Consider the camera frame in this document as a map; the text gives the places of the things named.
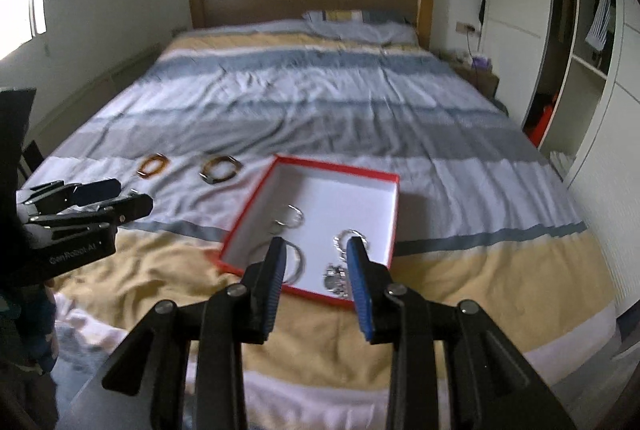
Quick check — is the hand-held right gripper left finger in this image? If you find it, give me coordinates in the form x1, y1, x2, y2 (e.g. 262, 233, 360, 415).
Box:
101, 237, 288, 430

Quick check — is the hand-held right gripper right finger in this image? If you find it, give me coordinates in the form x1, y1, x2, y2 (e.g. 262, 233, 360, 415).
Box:
346, 237, 576, 430

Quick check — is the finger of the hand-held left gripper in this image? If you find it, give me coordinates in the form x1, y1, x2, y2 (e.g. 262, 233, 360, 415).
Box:
30, 194, 154, 233
17, 178, 122, 211

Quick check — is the silver wristwatch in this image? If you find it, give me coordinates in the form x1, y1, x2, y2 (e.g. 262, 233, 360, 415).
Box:
322, 262, 355, 297

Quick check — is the thin gold bangle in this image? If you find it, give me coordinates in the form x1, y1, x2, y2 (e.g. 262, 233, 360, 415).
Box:
281, 239, 306, 285

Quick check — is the twisted silver bracelet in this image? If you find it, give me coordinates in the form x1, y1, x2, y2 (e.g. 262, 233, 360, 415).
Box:
334, 229, 372, 261
271, 205, 306, 231

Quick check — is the red cardboard box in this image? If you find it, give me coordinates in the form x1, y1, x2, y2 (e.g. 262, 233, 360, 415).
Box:
216, 154, 401, 309

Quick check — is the amber bangle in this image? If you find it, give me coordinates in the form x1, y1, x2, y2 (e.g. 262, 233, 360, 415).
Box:
137, 153, 169, 179

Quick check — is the dark brown bangle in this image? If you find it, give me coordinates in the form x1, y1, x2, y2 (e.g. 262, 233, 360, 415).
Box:
199, 155, 244, 185

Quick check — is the wooden nightstand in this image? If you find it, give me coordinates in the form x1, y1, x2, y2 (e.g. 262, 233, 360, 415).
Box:
452, 54, 501, 96

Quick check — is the red bag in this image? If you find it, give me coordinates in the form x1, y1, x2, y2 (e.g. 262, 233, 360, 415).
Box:
530, 92, 558, 145

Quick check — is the striped pillow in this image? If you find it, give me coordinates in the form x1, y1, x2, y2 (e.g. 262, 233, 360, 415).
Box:
302, 8, 418, 45

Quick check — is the striped hanging garment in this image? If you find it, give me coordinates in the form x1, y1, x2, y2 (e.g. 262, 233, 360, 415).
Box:
585, 0, 617, 50

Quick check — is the low wall cabinet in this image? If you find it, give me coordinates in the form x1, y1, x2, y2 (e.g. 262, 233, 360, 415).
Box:
30, 44, 161, 151

